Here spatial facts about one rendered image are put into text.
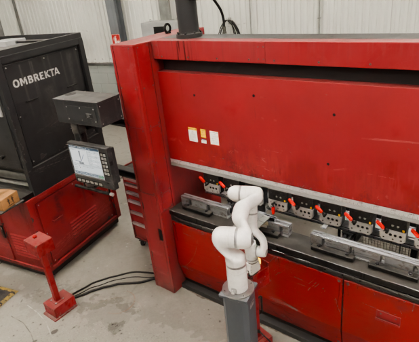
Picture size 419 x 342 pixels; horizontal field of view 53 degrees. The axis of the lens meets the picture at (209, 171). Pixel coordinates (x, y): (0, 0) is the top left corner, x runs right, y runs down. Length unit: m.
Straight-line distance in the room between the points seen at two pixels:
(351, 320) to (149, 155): 1.94
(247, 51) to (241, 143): 0.67
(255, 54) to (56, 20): 7.27
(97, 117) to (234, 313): 1.68
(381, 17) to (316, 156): 4.23
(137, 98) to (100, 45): 5.77
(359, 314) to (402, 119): 1.38
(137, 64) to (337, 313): 2.31
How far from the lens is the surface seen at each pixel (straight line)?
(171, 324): 3.88
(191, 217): 3.56
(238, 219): 2.42
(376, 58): 2.46
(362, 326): 3.24
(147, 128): 3.34
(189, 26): 3.18
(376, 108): 2.54
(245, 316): 2.62
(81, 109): 3.32
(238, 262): 2.41
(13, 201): 4.20
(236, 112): 2.98
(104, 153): 3.27
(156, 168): 3.49
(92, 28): 9.06
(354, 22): 6.83
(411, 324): 3.07
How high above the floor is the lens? 2.70
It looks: 25 degrees down
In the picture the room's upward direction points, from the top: 6 degrees counter-clockwise
